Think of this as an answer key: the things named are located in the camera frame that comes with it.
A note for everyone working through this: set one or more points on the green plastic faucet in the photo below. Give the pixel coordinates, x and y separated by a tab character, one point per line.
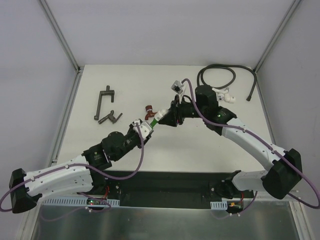
153	123

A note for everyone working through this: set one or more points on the aluminium frame rail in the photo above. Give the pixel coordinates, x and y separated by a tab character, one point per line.
45	185

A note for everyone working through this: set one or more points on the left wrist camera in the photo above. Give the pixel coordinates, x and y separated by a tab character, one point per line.
143	127

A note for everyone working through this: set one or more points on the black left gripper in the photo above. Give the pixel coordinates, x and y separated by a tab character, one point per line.
136	135

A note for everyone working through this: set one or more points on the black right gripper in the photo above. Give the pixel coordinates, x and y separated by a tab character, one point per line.
175	113

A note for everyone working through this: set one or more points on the white elbow pipe fitting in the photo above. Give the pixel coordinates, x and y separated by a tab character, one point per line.
161	114

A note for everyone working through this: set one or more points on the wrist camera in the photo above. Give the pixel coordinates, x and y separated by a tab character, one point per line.
143	127
178	88

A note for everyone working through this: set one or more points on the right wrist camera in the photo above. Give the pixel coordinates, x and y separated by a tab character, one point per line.
178	88

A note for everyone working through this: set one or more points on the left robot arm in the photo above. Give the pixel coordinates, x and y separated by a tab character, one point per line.
81	174

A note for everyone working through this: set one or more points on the grey metal faucet fixture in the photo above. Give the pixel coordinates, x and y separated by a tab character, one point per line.
110	117

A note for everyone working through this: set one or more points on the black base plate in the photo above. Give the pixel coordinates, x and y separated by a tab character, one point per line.
160	189

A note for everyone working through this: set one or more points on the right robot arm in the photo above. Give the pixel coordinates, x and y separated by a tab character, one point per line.
277	178

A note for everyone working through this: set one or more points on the white faucet with blue cap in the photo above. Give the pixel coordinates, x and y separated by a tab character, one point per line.
224	95

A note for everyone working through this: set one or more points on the brown plastic faucet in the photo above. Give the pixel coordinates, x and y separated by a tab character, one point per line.
149	112

